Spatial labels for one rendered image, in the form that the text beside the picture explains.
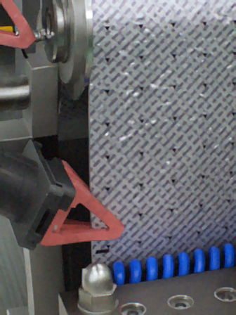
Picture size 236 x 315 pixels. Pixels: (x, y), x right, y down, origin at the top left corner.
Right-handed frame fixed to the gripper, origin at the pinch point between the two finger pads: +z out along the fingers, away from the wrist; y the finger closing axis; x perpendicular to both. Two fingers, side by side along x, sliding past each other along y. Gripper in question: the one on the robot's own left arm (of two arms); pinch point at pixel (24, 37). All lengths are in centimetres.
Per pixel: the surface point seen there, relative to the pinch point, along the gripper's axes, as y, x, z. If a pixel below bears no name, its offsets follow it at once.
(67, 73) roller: 3.8, -0.2, 4.7
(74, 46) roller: 6.9, 2.4, 2.8
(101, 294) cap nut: 13.9, -12.9, 15.7
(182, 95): 6.7, 4.2, 13.4
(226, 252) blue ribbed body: 7.5, -5.0, 26.4
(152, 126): 6.6, 0.4, 12.8
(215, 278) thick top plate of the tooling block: 10.3, -7.1, 25.7
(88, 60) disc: 8.4, 2.1, 4.2
